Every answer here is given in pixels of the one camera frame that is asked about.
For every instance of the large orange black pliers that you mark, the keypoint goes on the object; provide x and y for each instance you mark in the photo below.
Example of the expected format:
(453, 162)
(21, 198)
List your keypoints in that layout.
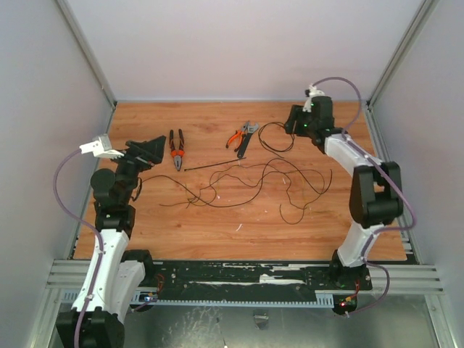
(177, 153)

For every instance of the black zip tie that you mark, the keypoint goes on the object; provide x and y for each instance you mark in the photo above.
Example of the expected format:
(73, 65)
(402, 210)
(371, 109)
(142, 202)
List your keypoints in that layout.
(213, 165)

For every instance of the small orange black pliers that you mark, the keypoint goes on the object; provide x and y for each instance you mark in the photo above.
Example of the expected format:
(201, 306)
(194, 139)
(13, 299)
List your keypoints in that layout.
(237, 136)

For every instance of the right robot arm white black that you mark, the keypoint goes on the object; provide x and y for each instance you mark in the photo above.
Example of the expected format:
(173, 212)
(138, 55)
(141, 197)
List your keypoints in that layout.
(373, 202)

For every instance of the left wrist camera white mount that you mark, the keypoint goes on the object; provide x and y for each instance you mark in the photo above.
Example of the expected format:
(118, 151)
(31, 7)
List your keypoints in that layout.
(101, 147)

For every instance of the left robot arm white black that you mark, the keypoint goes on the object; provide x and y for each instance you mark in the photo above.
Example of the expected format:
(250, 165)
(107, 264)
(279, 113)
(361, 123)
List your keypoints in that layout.
(97, 316)

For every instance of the aluminium frame rails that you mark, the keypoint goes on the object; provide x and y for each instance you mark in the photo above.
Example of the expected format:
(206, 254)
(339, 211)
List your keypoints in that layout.
(399, 279)

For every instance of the adjustable wrench black handle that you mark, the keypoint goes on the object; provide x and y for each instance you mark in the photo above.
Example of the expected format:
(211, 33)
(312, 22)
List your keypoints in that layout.
(250, 130)

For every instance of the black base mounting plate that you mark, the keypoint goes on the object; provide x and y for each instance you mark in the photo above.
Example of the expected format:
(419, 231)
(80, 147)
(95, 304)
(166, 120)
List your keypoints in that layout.
(197, 292)

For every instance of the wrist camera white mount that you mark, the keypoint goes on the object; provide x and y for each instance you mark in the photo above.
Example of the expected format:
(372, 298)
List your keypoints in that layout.
(101, 147)
(311, 92)

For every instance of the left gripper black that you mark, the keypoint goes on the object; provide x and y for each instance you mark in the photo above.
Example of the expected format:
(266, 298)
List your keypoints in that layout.
(151, 151)

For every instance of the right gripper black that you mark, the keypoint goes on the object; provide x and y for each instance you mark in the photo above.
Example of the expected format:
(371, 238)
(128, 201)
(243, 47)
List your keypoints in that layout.
(297, 121)

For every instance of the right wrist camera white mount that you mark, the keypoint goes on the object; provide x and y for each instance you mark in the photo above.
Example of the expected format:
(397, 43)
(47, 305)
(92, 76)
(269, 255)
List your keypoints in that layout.
(311, 92)

